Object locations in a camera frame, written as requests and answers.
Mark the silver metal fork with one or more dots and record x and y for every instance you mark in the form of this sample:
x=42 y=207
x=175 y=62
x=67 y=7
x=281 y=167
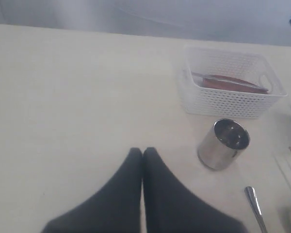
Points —
x=253 y=201

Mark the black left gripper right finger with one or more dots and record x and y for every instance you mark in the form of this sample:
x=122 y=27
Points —
x=172 y=208

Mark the stainless steel cup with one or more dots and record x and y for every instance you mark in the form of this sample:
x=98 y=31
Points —
x=223 y=143

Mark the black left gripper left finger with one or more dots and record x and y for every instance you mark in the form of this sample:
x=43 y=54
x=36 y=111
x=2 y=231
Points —
x=115 y=208

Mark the brown round plate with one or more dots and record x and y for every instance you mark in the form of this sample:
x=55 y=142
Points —
x=231 y=84

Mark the white perforated plastic basket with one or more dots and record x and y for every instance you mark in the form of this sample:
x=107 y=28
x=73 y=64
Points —
x=250 y=67

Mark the silver metal table knife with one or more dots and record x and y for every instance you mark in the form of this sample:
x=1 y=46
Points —
x=227 y=80

